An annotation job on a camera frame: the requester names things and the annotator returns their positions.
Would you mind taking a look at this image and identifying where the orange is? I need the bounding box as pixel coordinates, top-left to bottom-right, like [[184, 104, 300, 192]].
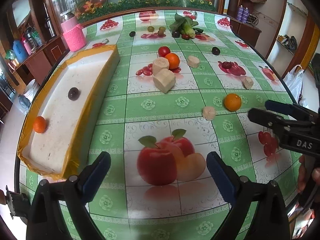
[[223, 93, 242, 112], [165, 53, 180, 70], [33, 116, 47, 133]]

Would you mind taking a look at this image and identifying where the beige banana piece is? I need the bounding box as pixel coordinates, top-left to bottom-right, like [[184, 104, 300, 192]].
[[242, 77, 254, 89]]

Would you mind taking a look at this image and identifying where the large beige banana chunk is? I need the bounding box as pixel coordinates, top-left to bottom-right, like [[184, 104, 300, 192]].
[[153, 69, 176, 94]]

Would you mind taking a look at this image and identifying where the red tomato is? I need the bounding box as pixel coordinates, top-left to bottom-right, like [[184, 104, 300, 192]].
[[158, 46, 171, 57]]

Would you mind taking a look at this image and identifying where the person's right hand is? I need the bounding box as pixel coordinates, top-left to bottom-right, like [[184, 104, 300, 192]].
[[297, 155, 319, 207]]

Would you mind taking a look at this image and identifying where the white plastic bag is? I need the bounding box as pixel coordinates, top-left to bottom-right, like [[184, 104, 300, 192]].
[[284, 64, 308, 107]]

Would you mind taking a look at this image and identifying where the white tray with yellow rim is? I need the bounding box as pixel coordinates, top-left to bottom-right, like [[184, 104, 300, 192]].
[[17, 44, 120, 180]]

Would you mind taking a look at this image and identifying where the dark plum on table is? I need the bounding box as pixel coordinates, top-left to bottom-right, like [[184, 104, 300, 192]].
[[212, 47, 221, 56]]

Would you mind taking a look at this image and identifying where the dark plum in tray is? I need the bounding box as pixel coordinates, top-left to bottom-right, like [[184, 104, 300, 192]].
[[68, 87, 80, 101]]

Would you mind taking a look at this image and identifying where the purple bottles pair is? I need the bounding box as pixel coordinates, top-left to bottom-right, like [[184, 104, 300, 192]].
[[236, 5, 249, 23]]

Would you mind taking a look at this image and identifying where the small red fruit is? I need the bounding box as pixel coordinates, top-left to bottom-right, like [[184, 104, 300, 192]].
[[181, 34, 190, 40]]

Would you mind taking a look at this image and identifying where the dark plum by bok choy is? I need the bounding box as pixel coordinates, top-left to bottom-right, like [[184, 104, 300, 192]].
[[171, 31, 180, 38]]

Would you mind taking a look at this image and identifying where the green bok choy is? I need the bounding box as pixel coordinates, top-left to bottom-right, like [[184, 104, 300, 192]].
[[169, 11, 203, 38]]

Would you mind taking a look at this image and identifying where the blue plastic jug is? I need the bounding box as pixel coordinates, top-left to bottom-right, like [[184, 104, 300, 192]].
[[12, 40, 28, 63]]

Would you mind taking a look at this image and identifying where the green grape left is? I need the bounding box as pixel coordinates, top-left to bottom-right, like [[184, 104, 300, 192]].
[[148, 26, 155, 33]]

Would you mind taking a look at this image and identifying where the pink knitted jar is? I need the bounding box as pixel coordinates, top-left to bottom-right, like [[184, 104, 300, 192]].
[[61, 16, 86, 52]]

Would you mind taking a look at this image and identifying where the dark grape far left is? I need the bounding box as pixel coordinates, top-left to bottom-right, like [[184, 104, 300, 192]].
[[129, 31, 136, 37]]

